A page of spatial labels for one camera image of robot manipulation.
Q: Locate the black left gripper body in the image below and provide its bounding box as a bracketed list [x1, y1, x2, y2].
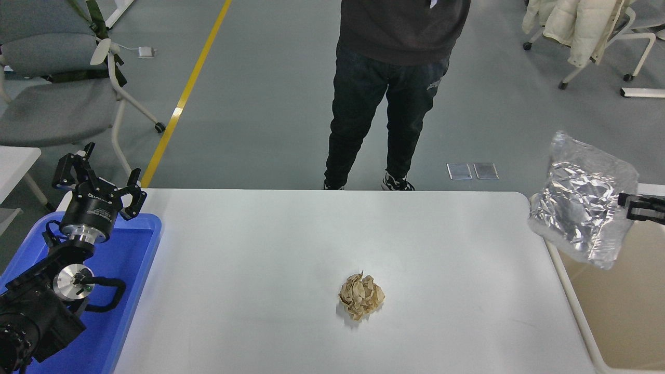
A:
[59, 186, 124, 241]

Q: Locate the grey seat white chair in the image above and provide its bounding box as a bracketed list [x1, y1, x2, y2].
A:
[631, 0, 665, 42]

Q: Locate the white power adapter with cable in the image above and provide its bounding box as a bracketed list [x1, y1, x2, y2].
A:
[121, 44, 157, 59]

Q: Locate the white table leg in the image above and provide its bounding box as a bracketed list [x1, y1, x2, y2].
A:
[105, 0, 136, 29]

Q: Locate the white side table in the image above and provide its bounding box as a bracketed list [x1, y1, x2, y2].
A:
[0, 147, 56, 235]

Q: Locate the tan paper ball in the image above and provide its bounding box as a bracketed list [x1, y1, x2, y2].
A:
[338, 272, 386, 322]

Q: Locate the olive green strap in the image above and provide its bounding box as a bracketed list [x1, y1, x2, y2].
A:
[49, 0, 128, 87]

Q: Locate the person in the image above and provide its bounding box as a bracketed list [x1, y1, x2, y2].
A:
[323, 0, 472, 191]

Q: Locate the cream padded coat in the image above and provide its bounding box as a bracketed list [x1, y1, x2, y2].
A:
[522, 0, 637, 69]

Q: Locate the white frame chair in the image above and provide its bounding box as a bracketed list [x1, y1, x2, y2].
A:
[523, 0, 658, 90]

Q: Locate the blue plastic tray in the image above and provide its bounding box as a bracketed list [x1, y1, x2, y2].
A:
[0, 212, 162, 374]

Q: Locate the large pale plastic bin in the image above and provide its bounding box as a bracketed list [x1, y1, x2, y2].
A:
[529, 193, 665, 374]

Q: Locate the silver foil tray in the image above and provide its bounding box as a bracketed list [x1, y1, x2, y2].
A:
[528, 131, 640, 271]

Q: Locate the grey office chair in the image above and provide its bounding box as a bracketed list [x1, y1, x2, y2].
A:
[0, 0, 166, 179]

